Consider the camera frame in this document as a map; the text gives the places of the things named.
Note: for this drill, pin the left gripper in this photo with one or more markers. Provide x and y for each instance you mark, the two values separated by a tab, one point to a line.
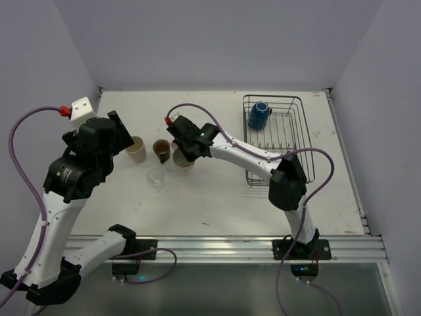
122	132

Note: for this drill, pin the dark wire dish rack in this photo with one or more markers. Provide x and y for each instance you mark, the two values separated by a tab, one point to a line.
286	128

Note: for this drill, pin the pink cup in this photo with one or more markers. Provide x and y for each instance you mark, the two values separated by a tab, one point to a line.
179	160

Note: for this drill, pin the aluminium mounting rail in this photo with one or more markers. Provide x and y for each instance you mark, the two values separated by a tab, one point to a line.
266	249

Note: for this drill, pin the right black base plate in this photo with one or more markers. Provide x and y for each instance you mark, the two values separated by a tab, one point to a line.
319	250

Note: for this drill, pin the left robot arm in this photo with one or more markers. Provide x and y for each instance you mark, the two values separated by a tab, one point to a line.
45	273

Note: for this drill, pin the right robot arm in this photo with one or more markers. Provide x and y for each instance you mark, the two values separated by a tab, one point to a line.
285	176

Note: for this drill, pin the dark brown mug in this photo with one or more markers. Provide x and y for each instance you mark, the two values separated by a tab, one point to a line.
162	148

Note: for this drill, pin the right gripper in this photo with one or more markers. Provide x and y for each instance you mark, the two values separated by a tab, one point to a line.
179	132

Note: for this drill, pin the blue mug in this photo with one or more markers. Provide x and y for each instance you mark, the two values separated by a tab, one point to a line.
258	116

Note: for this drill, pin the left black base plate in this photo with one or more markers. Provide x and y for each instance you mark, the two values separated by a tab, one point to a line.
139	249

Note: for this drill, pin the clear glass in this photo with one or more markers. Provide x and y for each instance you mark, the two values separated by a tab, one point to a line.
155	178

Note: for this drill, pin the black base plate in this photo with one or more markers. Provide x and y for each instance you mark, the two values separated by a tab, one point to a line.
139	249
319	250

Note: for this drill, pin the beige cup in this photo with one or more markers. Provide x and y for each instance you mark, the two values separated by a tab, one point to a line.
137	151

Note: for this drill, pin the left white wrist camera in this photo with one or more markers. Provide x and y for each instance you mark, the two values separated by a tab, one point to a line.
81	112

